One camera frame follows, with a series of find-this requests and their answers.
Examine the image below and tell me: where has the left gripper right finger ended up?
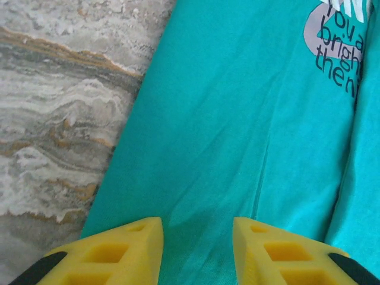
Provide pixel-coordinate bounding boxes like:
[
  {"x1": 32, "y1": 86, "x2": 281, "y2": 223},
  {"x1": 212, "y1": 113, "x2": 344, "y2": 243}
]
[{"x1": 232, "y1": 216, "x2": 380, "y2": 285}]

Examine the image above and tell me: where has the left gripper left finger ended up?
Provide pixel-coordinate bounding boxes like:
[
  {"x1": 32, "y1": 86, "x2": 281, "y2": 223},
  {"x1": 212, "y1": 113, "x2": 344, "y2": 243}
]
[{"x1": 8, "y1": 216, "x2": 164, "y2": 285}]

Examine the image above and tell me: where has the teal printed t-shirt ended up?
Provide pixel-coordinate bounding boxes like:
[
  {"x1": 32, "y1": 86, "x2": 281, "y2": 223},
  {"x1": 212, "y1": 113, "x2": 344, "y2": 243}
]
[{"x1": 80, "y1": 0, "x2": 380, "y2": 285}]

